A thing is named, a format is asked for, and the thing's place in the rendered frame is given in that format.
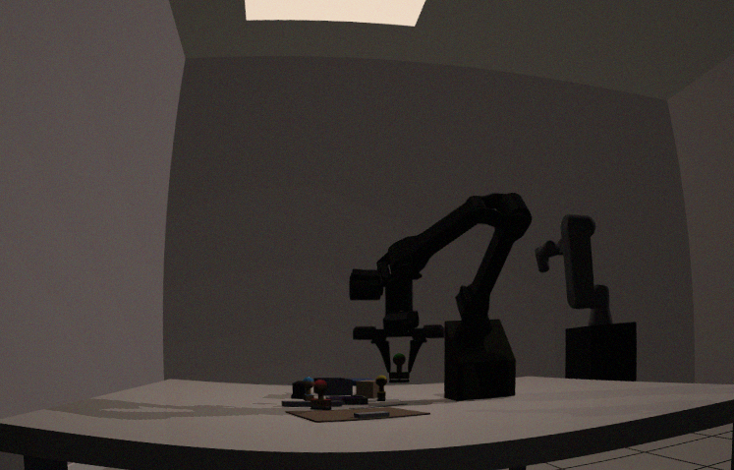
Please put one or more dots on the purple ink pad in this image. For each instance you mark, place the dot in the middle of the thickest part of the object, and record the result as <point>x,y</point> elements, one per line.
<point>347,400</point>

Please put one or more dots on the red stamp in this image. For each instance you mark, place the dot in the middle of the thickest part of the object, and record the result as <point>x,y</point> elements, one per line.
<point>320,387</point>

